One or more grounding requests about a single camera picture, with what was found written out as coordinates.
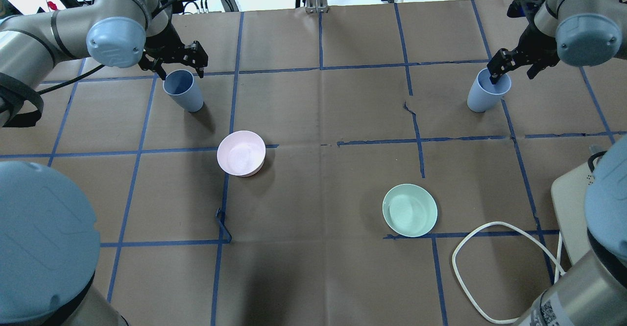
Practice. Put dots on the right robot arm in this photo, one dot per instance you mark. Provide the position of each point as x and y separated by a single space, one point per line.
580 33

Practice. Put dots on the blue cup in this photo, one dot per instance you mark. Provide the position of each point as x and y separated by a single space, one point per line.
182 88
483 94

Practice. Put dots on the mint green bowl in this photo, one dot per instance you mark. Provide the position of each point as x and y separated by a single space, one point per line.
409 210

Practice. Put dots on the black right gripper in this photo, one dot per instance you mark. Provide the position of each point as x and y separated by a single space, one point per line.
535 42

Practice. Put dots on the pink bowl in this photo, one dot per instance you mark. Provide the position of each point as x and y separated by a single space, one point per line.
241 153

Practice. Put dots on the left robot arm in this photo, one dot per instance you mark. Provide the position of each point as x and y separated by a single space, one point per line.
50 246

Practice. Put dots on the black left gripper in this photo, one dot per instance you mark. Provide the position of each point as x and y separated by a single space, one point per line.
163 45

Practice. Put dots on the cream toaster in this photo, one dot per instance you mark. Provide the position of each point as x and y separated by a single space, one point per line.
568 194

